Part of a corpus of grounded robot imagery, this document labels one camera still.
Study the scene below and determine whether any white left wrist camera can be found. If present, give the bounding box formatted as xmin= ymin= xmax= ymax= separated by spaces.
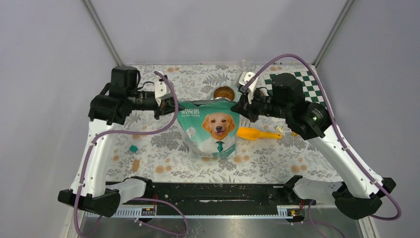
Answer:
xmin=154 ymin=75 xmax=172 ymax=106

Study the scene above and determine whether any small cream crumb piece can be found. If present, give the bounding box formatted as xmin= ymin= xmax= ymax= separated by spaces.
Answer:
xmin=275 ymin=125 xmax=284 ymax=134

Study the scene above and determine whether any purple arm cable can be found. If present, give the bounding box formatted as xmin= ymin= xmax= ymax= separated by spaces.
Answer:
xmin=73 ymin=70 xmax=189 ymax=238
xmin=241 ymin=53 xmax=402 ymax=238

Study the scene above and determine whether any small teal cube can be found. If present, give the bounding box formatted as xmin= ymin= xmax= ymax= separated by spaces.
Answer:
xmin=129 ymin=145 xmax=139 ymax=154

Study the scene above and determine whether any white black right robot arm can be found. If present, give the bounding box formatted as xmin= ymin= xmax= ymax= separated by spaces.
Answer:
xmin=232 ymin=72 xmax=396 ymax=220

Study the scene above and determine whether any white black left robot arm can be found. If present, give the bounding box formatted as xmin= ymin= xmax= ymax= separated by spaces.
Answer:
xmin=57 ymin=66 xmax=179 ymax=218

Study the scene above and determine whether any green white checkerboard mat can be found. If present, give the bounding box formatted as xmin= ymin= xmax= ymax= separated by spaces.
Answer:
xmin=262 ymin=70 xmax=326 ymax=107

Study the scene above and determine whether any white slotted cable duct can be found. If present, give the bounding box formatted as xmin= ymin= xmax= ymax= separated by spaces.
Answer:
xmin=86 ymin=205 xmax=306 ymax=220

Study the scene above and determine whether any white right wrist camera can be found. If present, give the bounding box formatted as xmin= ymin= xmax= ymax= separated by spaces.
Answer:
xmin=238 ymin=72 xmax=259 ymax=104

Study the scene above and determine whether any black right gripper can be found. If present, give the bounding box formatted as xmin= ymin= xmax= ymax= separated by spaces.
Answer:
xmin=232 ymin=84 xmax=292 ymax=122

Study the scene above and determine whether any mint double pet bowl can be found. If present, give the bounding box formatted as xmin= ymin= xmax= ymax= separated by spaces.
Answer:
xmin=209 ymin=85 xmax=242 ymax=102

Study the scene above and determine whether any small tan wooden block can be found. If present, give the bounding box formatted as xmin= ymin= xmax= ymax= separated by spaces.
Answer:
xmin=131 ymin=159 xmax=140 ymax=172

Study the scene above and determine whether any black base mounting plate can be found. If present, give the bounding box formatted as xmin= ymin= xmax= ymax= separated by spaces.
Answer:
xmin=122 ymin=182 xmax=306 ymax=216

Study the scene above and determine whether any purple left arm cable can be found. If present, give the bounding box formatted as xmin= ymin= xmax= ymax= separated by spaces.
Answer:
xmin=73 ymin=70 xmax=189 ymax=238

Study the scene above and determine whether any teal pet food bag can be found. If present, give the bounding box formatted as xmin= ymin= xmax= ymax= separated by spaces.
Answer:
xmin=177 ymin=99 xmax=240 ymax=159

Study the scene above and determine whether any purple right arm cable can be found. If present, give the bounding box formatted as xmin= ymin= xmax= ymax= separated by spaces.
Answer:
xmin=241 ymin=53 xmax=402 ymax=238

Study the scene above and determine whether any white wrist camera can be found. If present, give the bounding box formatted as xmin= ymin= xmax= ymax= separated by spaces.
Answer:
xmin=154 ymin=75 xmax=172 ymax=106
xmin=238 ymin=72 xmax=259 ymax=104

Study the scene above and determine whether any clear plastic water bottle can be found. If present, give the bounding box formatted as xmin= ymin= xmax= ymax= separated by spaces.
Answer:
xmin=235 ymin=59 xmax=252 ymax=84

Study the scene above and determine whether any floral table mat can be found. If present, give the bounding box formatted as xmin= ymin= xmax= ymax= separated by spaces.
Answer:
xmin=106 ymin=63 xmax=341 ymax=183

